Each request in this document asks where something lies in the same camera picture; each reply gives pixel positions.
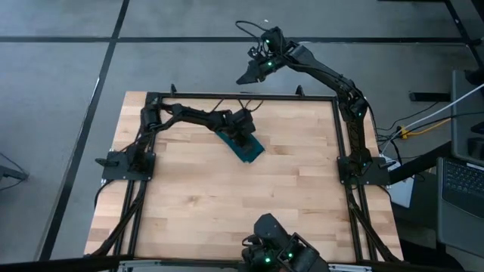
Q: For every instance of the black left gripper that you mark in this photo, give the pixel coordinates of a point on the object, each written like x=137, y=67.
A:
x=240, y=129

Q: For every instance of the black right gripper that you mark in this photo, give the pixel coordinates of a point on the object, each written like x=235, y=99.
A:
x=270, y=62

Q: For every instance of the teal microfiber towel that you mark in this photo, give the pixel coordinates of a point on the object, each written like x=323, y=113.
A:
x=246, y=156

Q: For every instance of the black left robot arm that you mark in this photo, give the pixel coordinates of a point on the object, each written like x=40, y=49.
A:
x=196, y=115

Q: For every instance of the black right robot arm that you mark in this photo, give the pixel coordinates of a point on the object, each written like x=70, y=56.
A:
x=329, y=75

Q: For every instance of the black robot arm with LEDs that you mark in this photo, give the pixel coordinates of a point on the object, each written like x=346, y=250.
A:
x=272, y=234

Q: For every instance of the white flat box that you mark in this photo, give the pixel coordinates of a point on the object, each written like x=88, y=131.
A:
x=402, y=192

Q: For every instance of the black desk leg bar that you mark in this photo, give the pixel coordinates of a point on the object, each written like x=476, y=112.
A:
x=419, y=164

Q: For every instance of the dark grey laptop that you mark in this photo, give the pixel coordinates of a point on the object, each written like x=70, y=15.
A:
x=463, y=185

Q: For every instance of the grey cart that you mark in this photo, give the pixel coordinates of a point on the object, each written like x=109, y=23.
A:
x=459, y=234

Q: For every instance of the grey floor stand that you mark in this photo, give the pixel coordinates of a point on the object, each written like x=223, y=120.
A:
x=11, y=173

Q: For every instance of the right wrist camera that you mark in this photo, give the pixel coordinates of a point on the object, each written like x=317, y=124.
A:
x=256, y=53

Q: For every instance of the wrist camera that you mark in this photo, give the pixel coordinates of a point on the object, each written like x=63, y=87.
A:
x=256, y=53
x=242, y=116

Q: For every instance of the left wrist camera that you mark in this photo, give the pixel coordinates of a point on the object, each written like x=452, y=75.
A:
x=242, y=116

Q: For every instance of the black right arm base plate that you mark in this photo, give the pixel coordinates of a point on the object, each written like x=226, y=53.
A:
x=374, y=175

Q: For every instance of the black aluminium table frame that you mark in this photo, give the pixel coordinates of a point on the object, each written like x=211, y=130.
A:
x=134, y=211

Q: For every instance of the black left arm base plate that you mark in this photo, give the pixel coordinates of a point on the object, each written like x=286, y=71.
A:
x=117, y=172

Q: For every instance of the silver beam bracket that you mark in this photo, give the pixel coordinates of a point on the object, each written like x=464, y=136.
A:
x=140, y=265
x=351, y=268

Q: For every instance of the black flat floor bracket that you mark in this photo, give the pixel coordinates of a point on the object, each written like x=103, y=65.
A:
x=431, y=96

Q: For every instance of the black overhead frame beam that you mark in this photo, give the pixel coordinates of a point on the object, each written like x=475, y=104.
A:
x=56, y=264

